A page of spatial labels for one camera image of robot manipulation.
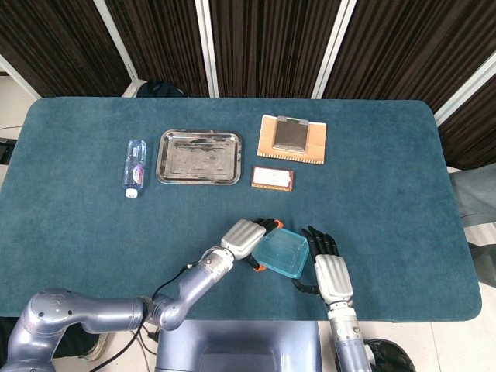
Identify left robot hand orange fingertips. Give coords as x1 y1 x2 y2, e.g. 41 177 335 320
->
219 217 283 273

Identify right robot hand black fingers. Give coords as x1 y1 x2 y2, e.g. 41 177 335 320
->
291 226 354 307

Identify blue plastic container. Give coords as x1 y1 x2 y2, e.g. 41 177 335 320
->
259 227 311 272

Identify clear plastic container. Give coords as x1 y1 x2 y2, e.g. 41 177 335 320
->
252 247 304 280

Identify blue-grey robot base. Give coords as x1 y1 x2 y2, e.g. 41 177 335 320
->
154 319 323 372

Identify red bordered card box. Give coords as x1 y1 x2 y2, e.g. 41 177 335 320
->
250 165 295 192

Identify blue table cloth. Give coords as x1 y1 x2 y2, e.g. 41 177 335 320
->
0 96 484 323

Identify stainless steel tray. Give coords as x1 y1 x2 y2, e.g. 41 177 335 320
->
155 129 244 186

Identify black trash bin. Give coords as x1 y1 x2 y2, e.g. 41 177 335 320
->
362 338 416 372

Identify dark grey flat device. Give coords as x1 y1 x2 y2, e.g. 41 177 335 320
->
272 115 311 153

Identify tan spiral notebook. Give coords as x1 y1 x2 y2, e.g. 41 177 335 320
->
257 114 328 167

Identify clear plastic water bottle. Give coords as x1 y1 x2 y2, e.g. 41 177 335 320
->
122 139 148 199

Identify person leg grey trousers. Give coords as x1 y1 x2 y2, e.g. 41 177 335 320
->
449 162 496 229

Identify black bag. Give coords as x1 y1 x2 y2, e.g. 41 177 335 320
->
136 80 187 98

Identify white shoe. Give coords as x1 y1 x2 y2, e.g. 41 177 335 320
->
79 332 110 362

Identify dark ribbed partition panel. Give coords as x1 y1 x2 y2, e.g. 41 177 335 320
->
104 0 218 98
313 0 496 125
195 0 356 99
0 0 139 98
436 73 496 170

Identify person leg black trousers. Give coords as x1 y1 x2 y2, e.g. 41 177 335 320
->
52 329 100 360

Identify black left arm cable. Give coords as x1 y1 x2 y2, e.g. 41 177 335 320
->
88 262 195 363

